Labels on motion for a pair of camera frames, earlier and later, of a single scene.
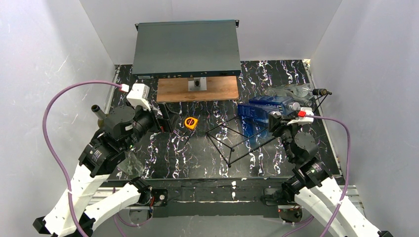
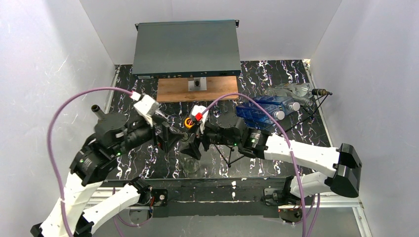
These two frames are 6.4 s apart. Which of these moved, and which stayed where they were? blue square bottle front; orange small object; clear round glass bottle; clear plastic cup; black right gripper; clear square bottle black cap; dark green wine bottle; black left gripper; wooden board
Moved: clear plastic cup; black right gripper; black left gripper
Stayed: clear round glass bottle; clear square bottle black cap; dark green wine bottle; orange small object; blue square bottle front; wooden board
